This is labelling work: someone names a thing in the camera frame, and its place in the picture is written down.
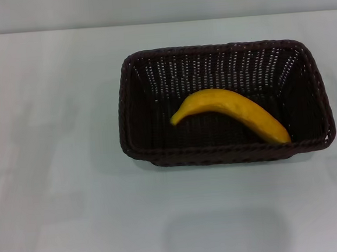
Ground yellow banana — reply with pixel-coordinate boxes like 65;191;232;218
168;82;292;153

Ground dark brown woven basket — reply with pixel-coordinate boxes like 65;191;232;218
111;34;337;173

